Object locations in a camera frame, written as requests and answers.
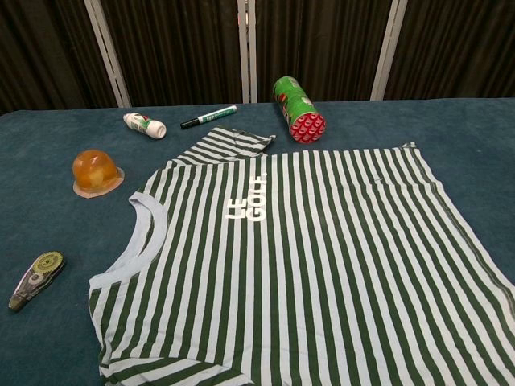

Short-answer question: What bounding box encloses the green white striped T-shirt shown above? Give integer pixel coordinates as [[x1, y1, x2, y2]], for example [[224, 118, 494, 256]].
[[87, 126, 515, 386]]

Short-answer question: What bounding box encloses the white green marker pen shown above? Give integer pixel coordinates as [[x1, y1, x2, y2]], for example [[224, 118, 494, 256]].
[[179, 105, 238, 130]]

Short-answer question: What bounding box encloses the green snack can red lid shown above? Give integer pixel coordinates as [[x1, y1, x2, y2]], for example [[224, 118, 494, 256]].
[[272, 76, 328, 145]]

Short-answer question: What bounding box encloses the small white glue bottle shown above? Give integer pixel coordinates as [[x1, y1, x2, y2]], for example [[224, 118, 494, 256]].
[[122, 112, 167, 141]]

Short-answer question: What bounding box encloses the orange fruit jelly cup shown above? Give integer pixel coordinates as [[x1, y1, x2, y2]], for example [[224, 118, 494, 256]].
[[72, 148, 126, 199]]

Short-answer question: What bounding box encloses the dark pleated partition panel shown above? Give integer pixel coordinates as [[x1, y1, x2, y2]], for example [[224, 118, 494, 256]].
[[0, 0, 122, 116], [98, 0, 245, 108], [255, 0, 393, 104], [384, 0, 515, 101]]

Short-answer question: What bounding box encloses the correction tape dispenser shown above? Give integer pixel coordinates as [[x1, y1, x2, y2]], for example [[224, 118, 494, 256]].
[[7, 250, 68, 314]]

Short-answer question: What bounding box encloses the white partition frame post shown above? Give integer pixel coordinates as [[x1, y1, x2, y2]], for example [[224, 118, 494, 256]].
[[369, 0, 410, 101], [236, 0, 258, 104], [83, 0, 132, 108]]

